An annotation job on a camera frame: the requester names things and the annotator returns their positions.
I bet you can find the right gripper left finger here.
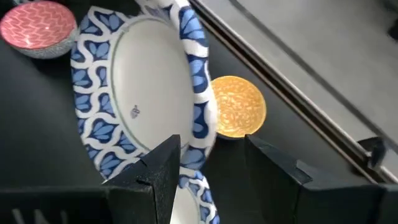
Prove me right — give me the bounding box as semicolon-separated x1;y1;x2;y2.
101;134;182;224

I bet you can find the yellow bowl blue outside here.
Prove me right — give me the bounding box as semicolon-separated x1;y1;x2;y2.
211;75;267;139

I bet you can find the red white patterned bowl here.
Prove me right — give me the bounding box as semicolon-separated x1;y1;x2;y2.
0;0;78;60

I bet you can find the black table mat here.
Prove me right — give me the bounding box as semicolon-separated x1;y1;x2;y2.
0;0;374;224

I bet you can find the black aluminium table frame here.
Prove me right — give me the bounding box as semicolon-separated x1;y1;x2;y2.
188;0;398;185

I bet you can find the black table clamp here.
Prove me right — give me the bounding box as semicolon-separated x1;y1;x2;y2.
356;136;389;171

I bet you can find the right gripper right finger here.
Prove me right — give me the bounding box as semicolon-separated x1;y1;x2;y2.
244;134;398;224

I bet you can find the blue white patterned plate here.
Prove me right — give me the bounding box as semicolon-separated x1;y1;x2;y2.
70;0;221;224

